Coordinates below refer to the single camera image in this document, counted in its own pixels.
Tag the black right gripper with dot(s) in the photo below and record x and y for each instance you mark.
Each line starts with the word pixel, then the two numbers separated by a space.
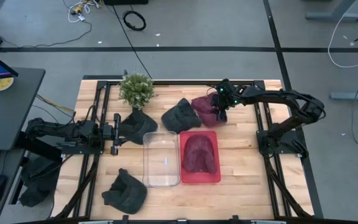
pixel 228 101

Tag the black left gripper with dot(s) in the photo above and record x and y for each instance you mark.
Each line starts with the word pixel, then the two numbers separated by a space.
pixel 107 133

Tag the maroon cap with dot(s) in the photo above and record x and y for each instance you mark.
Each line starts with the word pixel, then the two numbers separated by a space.
pixel 205 113
pixel 199 155

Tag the dark grey cap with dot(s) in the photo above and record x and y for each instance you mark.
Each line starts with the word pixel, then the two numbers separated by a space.
pixel 180 118
pixel 140 124
pixel 126 194

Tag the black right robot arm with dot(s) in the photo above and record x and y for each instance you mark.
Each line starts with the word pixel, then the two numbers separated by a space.
pixel 278 95

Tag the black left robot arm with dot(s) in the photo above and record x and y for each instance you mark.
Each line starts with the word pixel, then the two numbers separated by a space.
pixel 57 129

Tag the small green potted plant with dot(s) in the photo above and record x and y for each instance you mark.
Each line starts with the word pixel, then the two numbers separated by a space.
pixel 135 90

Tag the clear plastic bin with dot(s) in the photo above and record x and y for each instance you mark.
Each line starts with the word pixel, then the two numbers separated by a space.
pixel 162 174

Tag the red plastic bin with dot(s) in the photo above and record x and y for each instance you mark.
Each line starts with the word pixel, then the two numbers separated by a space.
pixel 200 178

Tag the black fabric cover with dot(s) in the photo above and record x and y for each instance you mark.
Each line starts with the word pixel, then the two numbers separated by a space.
pixel 39 183

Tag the dark grey desk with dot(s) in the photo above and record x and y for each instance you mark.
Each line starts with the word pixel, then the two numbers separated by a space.
pixel 8 109

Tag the black floor box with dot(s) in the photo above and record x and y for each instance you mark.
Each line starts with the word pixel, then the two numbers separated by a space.
pixel 126 2

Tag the grey desk foot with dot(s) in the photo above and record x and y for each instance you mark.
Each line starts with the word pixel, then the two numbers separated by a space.
pixel 334 15
pixel 353 95

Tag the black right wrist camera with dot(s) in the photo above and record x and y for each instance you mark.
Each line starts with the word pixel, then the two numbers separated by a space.
pixel 225 86

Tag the black aluminium table frame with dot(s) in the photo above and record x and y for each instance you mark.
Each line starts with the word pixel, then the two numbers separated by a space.
pixel 102 102

